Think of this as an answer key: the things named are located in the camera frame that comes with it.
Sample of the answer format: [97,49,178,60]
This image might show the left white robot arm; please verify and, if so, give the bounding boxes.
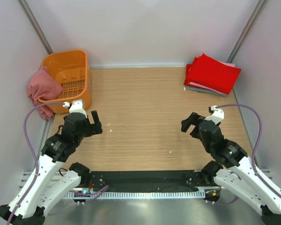
[0,111,103,225]

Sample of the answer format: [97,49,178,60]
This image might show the folded red t shirt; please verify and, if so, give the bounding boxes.
[184,64,192,86]

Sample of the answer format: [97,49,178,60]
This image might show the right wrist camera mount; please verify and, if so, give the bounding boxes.
[205,105,224,125]

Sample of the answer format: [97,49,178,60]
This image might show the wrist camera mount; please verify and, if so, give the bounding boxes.
[205,105,224,125]
[63,99,88,118]

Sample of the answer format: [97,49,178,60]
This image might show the folded grey t shirt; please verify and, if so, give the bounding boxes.
[185,86,228,97]

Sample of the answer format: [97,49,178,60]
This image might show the white slotted cable duct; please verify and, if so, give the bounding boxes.
[63,190,206,200]

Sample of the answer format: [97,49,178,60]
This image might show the red t shirt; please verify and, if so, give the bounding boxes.
[191,54,241,95]
[184,64,192,86]

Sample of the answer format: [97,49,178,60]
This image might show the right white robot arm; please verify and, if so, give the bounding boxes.
[181,110,281,225]

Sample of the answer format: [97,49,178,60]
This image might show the dusty pink t shirt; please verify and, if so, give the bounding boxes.
[27,66,63,106]

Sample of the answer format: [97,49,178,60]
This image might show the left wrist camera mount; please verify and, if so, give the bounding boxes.
[63,99,88,118]

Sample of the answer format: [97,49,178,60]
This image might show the folded pink t shirt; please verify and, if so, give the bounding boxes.
[189,62,235,94]

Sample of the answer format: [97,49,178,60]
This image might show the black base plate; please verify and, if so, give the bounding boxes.
[89,170,216,191]

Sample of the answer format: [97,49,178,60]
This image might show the orange plastic basket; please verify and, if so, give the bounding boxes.
[39,49,91,110]

